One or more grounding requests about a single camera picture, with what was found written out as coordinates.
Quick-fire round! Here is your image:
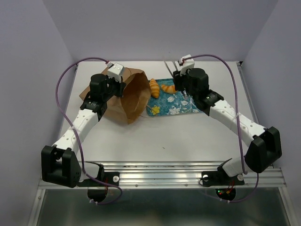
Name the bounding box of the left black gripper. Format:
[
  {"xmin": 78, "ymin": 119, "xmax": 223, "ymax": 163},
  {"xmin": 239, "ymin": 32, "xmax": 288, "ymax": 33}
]
[{"xmin": 103, "ymin": 74, "xmax": 126, "ymax": 101}]

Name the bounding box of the curved fake croissant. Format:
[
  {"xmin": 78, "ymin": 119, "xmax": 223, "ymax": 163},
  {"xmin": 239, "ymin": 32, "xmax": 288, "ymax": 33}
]
[{"xmin": 161, "ymin": 84, "xmax": 177, "ymax": 94}]

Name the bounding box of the brown paper bag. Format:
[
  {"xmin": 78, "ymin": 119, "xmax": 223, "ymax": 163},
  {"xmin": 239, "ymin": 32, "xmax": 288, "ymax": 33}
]
[{"xmin": 79, "ymin": 67, "xmax": 151, "ymax": 125}]

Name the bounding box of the small fake croissant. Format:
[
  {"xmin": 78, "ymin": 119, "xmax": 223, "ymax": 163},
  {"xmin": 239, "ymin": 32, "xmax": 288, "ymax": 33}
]
[{"xmin": 149, "ymin": 79, "xmax": 160, "ymax": 99}]

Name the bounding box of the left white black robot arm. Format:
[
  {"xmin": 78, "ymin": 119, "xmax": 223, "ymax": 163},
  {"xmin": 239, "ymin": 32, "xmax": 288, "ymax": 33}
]
[{"xmin": 41, "ymin": 73, "xmax": 126, "ymax": 188}]

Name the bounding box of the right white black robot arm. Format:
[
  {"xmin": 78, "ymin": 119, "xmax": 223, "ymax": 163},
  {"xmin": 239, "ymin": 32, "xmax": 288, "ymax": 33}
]
[{"xmin": 173, "ymin": 68, "xmax": 282, "ymax": 186}]

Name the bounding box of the teal floral tray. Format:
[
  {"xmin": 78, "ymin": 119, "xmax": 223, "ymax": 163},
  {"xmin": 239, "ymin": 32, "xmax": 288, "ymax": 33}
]
[{"xmin": 146, "ymin": 78, "xmax": 201, "ymax": 117}]

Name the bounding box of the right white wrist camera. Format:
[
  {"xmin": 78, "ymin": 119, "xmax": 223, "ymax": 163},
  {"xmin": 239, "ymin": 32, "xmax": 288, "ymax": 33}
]
[{"xmin": 178, "ymin": 55, "xmax": 195, "ymax": 73}]

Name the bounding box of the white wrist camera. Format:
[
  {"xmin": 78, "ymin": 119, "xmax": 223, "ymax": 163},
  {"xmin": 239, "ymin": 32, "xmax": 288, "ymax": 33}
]
[
  {"xmin": 178, "ymin": 55, "xmax": 195, "ymax": 73},
  {"xmin": 107, "ymin": 62, "xmax": 125, "ymax": 83}
]

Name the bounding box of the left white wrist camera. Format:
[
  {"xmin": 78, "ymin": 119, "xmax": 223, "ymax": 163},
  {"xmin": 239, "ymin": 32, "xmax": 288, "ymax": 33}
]
[{"xmin": 107, "ymin": 62, "xmax": 125, "ymax": 83}]

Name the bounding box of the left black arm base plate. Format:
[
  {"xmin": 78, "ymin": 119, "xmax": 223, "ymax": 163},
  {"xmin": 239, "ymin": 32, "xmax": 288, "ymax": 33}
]
[{"xmin": 77, "ymin": 171, "xmax": 120, "ymax": 187}]

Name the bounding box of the aluminium front rail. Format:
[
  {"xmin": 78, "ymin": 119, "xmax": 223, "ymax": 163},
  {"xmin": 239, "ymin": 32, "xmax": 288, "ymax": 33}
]
[{"xmin": 39, "ymin": 161, "xmax": 287, "ymax": 190}]

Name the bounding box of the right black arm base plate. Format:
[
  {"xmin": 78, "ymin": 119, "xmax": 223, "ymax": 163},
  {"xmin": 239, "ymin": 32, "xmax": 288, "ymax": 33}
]
[{"xmin": 198, "ymin": 171, "xmax": 245, "ymax": 187}]

